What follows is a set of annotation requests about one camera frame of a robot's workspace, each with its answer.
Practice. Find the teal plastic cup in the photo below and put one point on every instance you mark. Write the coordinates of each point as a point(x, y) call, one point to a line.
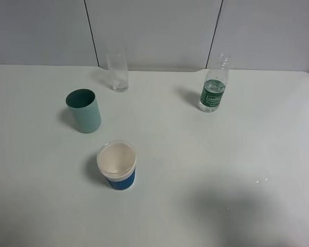
point(83, 106)

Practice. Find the blue sleeved paper cup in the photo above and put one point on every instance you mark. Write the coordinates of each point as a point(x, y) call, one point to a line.
point(116, 160)

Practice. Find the tall clear drinking glass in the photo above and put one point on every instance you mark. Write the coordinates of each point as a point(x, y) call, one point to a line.
point(118, 69)

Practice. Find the clear bottle with green label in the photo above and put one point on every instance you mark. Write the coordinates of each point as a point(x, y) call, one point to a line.
point(215, 84)

